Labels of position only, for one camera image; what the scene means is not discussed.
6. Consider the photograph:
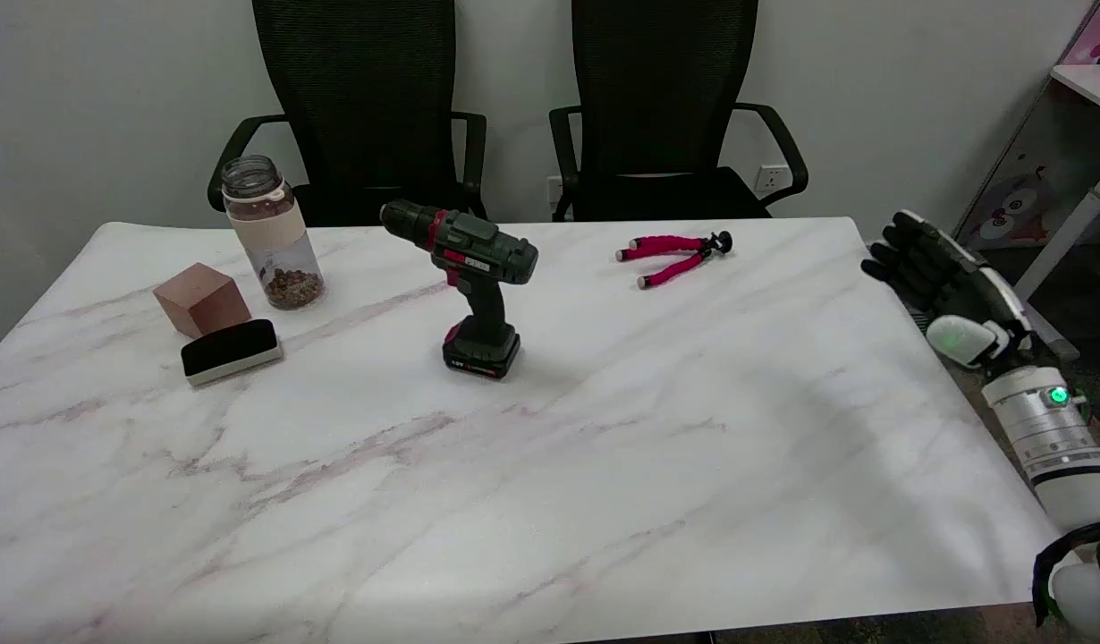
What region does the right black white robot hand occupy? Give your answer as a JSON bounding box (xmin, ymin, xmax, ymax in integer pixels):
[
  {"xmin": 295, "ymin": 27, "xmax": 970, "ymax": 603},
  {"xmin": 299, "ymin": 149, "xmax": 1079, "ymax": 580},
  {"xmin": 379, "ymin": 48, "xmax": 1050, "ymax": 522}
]
[{"xmin": 861, "ymin": 210, "xmax": 1039, "ymax": 370}]

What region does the green red power screwdriver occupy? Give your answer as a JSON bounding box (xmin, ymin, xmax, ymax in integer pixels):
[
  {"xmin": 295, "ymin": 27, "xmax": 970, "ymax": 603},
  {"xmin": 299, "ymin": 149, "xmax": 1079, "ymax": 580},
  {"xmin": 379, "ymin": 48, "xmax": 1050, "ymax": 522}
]
[{"xmin": 379, "ymin": 199, "xmax": 540, "ymax": 381}]

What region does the white desk with cartoon panel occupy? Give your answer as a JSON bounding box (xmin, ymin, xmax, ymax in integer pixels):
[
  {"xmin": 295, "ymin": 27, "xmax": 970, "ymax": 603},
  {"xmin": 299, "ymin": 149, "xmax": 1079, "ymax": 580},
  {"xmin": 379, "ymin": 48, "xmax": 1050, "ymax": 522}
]
[{"xmin": 952, "ymin": 0, "xmax": 1100, "ymax": 363}]

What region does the pink flexible mini tripod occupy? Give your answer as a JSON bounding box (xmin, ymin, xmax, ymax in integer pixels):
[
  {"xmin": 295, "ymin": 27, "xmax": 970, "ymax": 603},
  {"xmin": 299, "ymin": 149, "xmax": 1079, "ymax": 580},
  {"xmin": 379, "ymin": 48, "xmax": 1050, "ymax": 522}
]
[{"xmin": 615, "ymin": 230, "xmax": 733, "ymax": 290}]

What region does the black mesh office chair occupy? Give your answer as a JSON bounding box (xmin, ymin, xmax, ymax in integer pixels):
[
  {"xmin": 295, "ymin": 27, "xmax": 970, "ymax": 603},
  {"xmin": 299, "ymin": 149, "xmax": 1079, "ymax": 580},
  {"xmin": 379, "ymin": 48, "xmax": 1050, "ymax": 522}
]
[
  {"xmin": 207, "ymin": 0, "xmax": 488, "ymax": 227},
  {"xmin": 549, "ymin": 0, "xmax": 809, "ymax": 223}
]

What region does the glass jar with nuts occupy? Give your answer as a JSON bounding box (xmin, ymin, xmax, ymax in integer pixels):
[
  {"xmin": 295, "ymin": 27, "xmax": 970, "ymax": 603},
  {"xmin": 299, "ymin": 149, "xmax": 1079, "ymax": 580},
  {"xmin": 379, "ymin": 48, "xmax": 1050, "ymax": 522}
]
[{"xmin": 222, "ymin": 155, "xmax": 326, "ymax": 311}]

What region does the black whiteboard eraser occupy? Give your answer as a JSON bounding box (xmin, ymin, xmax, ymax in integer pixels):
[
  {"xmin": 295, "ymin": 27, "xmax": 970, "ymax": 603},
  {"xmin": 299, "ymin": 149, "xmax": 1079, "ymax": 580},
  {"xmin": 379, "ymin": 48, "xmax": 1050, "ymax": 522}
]
[{"xmin": 181, "ymin": 318, "xmax": 283, "ymax": 387}]

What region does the brown wooden cube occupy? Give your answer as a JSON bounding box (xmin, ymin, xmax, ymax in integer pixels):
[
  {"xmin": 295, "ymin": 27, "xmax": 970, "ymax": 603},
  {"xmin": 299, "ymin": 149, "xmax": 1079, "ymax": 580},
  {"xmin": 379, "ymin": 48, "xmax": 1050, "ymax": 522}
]
[{"xmin": 153, "ymin": 262, "xmax": 253, "ymax": 340}]

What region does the black cable bundle on forearm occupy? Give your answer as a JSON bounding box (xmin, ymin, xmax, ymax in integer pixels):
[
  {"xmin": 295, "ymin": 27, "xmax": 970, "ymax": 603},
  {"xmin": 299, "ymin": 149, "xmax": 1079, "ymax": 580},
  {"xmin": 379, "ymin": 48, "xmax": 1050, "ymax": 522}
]
[{"xmin": 1032, "ymin": 521, "xmax": 1100, "ymax": 629}]

